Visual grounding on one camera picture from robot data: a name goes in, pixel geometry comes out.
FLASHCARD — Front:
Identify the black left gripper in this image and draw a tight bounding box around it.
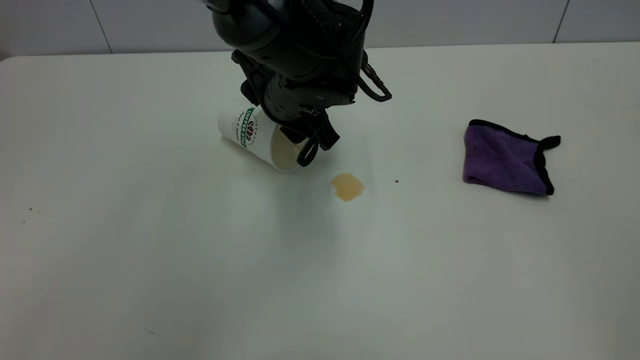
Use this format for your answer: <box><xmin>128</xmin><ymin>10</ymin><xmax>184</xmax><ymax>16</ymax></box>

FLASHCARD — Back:
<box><xmin>231</xmin><ymin>50</ymin><xmax>358</xmax><ymax>168</ymax></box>

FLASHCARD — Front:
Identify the white paper coffee cup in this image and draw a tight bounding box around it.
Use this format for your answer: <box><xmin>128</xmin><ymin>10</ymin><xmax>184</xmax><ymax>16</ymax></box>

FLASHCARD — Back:
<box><xmin>217</xmin><ymin>104</ymin><xmax>308</xmax><ymax>174</ymax></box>

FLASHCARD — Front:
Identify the purple cloth with black trim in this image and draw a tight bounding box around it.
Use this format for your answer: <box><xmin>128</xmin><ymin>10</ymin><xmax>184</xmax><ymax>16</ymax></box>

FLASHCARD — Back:
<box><xmin>462</xmin><ymin>119</ymin><xmax>562</xmax><ymax>197</ymax></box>

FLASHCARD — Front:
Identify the brown coffee spill stain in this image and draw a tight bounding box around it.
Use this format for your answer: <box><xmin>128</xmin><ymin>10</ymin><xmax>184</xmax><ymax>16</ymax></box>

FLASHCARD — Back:
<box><xmin>330</xmin><ymin>173</ymin><xmax>366</xmax><ymax>203</ymax></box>

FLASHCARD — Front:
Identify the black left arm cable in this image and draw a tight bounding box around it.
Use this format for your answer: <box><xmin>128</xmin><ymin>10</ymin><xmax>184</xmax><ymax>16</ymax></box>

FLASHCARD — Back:
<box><xmin>356</xmin><ymin>50</ymin><xmax>393</xmax><ymax>103</ymax></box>

